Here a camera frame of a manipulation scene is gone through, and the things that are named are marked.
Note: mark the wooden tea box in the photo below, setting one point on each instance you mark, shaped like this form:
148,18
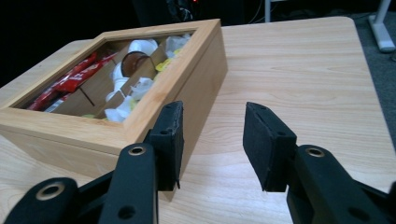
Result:
77,133

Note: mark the white wrapped packets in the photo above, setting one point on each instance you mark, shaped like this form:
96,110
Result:
141,87

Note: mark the brown capsule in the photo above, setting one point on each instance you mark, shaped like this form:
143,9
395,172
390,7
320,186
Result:
134,63

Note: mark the row of red sachets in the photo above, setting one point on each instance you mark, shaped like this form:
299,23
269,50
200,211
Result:
77,76

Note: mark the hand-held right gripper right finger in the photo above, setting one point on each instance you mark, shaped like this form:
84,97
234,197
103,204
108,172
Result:
267,149

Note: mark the small white capsule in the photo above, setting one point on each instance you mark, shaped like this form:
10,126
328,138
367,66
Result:
119,77

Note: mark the white metal stand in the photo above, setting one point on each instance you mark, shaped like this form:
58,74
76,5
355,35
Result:
381,31

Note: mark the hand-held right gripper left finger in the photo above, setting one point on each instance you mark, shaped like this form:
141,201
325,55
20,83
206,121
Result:
166,155

